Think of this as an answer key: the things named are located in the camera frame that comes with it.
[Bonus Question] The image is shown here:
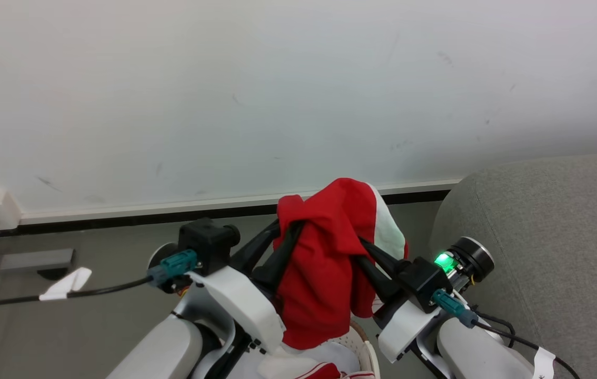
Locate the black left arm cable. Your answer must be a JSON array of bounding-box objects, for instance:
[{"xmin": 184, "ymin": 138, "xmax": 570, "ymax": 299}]
[{"xmin": 0, "ymin": 250, "xmax": 198, "ymax": 379}]

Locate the grey fabric sofa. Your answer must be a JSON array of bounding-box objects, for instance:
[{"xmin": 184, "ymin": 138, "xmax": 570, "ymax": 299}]
[{"xmin": 427, "ymin": 153, "xmax": 597, "ymax": 379}]

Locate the white plastic laundry basket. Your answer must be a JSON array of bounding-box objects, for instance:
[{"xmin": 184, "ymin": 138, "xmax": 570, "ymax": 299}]
[{"xmin": 330, "ymin": 320, "xmax": 382, "ymax": 379}]

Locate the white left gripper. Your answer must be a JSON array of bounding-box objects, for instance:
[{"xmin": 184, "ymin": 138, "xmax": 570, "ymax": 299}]
[{"xmin": 187, "ymin": 219, "xmax": 305, "ymax": 354}]

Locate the white tag on right cable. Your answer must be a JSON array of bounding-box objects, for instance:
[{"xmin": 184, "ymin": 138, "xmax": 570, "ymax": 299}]
[{"xmin": 532, "ymin": 347, "xmax": 556, "ymax": 379}]

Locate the white tag on left cable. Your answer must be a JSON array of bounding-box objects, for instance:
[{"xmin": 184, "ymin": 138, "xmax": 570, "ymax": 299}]
[{"xmin": 39, "ymin": 267, "xmax": 93, "ymax": 302}]

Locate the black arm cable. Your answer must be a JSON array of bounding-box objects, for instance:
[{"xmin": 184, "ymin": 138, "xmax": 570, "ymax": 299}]
[
  {"xmin": 432, "ymin": 289, "xmax": 582, "ymax": 379},
  {"xmin": 0, "ymin": 250, "xmax": 198, "ymax": 379}
]

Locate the red and white garment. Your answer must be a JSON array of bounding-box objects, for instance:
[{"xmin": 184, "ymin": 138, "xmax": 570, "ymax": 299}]
[{"xmin": 272, "ymin": 178, "xmax": 409, "ymax": 351}]

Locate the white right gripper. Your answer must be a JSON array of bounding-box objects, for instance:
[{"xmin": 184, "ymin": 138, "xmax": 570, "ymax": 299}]
[{"xmin": 352, "ymin": 238, "xmax": 442, "ymax": 364}]

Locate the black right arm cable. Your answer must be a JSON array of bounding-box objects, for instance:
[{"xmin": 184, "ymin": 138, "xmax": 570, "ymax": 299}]
[{"xmin": 432, "ymin": 289, "xmax": 582, "ymax": 379}]

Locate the white and black skirting strip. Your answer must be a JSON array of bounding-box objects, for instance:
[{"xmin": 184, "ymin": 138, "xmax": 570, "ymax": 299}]
[{"xmin": 0, "ymin": 178, "xmax": 463, "ymax": 238}]

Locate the white and red basket clothing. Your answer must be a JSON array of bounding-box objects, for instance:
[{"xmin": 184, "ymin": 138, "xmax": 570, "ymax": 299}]
[{"xmin": 256, "ymin": 340, "xmax": 378, "ymax": 379}]

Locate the white tag on cable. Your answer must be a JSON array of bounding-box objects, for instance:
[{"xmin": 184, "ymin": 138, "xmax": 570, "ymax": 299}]
[
  {"xmin": 39, "ymin": 267, "xmax": 93, "ymax": 302},
  {"xmin": 532, "ymin": 347, "xmax": 556, "ymax": 379}
]

